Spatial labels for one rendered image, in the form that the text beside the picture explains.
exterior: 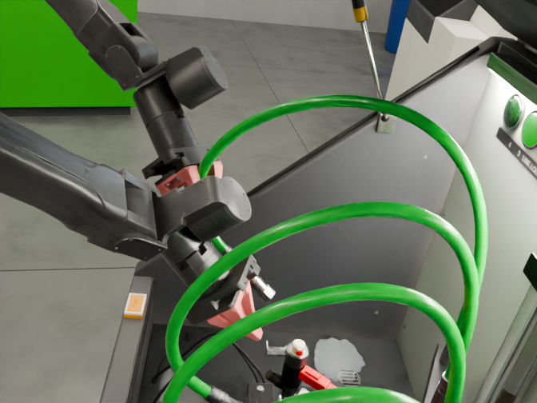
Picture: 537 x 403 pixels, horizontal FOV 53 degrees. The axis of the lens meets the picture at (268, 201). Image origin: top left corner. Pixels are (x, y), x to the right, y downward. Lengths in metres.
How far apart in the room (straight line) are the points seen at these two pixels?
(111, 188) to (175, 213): 0.08
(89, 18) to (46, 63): 3.14
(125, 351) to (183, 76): 0.44
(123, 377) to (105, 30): 0.50
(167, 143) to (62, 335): 1.64
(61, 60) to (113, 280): 1.83
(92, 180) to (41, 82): 3.41
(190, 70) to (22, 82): 3.25
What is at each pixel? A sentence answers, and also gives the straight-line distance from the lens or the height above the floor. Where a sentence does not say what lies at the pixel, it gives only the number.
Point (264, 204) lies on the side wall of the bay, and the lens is 0.95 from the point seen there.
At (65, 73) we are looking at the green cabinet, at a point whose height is 0.32.
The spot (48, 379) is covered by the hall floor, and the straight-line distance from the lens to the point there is 2.16.
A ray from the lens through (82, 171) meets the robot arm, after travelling 0.55.
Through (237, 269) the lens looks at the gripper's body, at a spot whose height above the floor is 1.20.
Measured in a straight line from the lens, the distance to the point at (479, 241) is 0.67.
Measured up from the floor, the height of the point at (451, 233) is 1.36.
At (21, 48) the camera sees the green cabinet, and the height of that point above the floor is 0.48.
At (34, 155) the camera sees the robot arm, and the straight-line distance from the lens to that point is 0.52.
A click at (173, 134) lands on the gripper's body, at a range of 0.74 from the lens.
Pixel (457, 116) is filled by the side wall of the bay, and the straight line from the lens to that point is 0.94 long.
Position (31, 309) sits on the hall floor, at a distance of 2.43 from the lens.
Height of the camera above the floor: 1.62
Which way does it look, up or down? 31 degrees down
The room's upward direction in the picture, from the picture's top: 9 degrees clockwise
